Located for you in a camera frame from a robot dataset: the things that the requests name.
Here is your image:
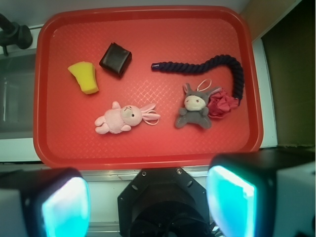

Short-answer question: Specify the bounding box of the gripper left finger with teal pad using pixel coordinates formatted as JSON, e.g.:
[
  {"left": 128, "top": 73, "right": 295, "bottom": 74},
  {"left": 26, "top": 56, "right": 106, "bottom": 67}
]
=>
[{"left": 0, "top": 168, "right": 91, "bottom": 237}]

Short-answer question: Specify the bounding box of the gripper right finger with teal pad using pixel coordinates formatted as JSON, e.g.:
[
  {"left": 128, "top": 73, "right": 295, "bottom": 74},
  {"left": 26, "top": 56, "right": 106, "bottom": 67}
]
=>
[{"left": 206, "top": 149, "right": 316, "bottom": 237}]

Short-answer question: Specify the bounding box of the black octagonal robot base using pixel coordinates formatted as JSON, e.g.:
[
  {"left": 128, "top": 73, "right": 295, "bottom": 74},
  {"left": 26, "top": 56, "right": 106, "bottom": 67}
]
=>
[{"left": 118, "top": 167, "right": 216, "bottom": 237}]

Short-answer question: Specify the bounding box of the black box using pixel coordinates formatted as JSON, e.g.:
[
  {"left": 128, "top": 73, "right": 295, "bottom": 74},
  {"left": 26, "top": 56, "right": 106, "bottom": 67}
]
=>
[{"left": 99, "top": 42, "right": 132, "bottom": 78}]

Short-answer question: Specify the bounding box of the crumpled pink cloth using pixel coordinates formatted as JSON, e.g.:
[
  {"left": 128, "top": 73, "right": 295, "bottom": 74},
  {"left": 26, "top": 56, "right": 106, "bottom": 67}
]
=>
[{"left": 207, "top": 89, "right": 239, "bottom": 119}]

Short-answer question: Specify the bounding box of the grey plush bunny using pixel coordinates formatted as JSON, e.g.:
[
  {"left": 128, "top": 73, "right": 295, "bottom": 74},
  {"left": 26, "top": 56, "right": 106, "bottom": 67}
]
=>
[{"left": 175, "top": 79, "right": 222, "bottom": 129}]

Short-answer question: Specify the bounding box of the pink plush bunny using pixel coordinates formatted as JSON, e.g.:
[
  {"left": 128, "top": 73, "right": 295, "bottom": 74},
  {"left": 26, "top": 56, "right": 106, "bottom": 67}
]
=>
[{"left": 94, "top": 101, "right": 160, "bottom": 135}]

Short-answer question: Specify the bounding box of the yellow sponge wedge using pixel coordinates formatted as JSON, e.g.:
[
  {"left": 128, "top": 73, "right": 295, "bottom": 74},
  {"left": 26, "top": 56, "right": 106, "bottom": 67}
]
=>
[{"left": 68, "top": 61, "right": 99, "bottom": 95}]

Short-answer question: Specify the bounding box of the red plastic tray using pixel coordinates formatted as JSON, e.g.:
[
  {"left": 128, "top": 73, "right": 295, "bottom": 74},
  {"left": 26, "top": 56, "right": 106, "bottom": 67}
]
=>
[{"left": 33, "top": 6, "right": 263, "bottom": 170}]

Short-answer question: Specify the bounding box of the dark purple twisted rope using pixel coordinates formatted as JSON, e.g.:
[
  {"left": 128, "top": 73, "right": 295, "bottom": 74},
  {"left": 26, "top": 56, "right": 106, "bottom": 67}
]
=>
[{"left": 151, "top": 54, "right": 245, "bottom": 106}]

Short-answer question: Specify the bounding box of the black clamp mount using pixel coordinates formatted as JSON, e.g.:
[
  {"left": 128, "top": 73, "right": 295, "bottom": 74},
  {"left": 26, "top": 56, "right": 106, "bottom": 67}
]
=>
[{"left": 0, "top": 14, "right": 33, "bottom": 56}]

